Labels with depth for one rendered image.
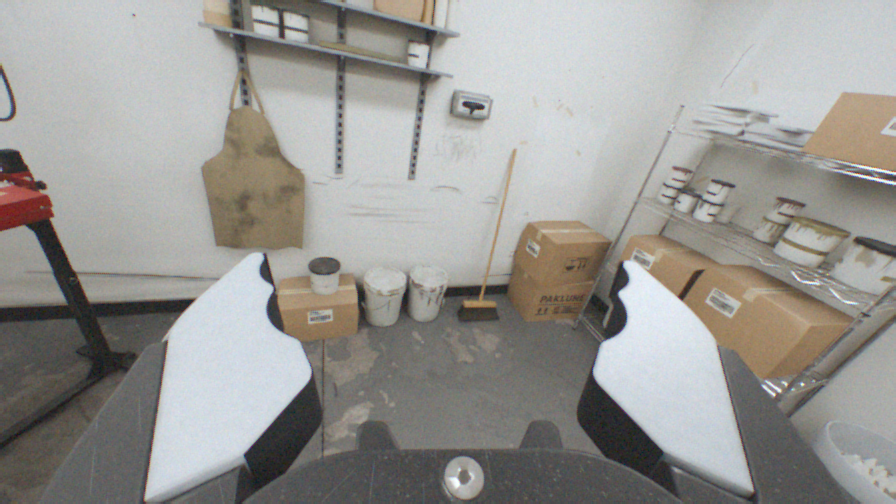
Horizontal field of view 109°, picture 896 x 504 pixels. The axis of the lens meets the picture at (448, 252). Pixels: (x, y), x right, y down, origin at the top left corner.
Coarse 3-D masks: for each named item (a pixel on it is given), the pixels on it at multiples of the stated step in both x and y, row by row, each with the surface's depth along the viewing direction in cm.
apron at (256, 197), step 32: (256, 96) 170; (256, 128) 177; (224, 160) 179; (256, 160) 184; (224, 192) 187; (256, 192) 194; (288, 192) 200; (224, 224) 196; (256, 224) 203; (288, 224) 210
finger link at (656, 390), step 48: (624, 288) 10; (624, 336) 8; (672, 336) 8; (624, 384) 7; (672, 384) 7; (720, 384) 7; (624, 432) 6; (672, 432) 6; (720, 432) 6; (720, 480) 5
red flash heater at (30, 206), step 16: (0, 176) 122; (0, 192) 112; (16, 192) 114; (32, 192) 116; (0, 208) 106; (16, 208) 110; (32, 208) 114; (48, 208) 118; (0, 224) 107; (16, 224) 111
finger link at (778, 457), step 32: (736, 352) 8; (736, 384) 7; (736, 416) 6; (768, 416) 6; (768, 448) 6; (800, 448) 6; (672, 480) 5; (704, 480) 5; (768, 480) 5; (800, 480) 5; (832, 480) 5
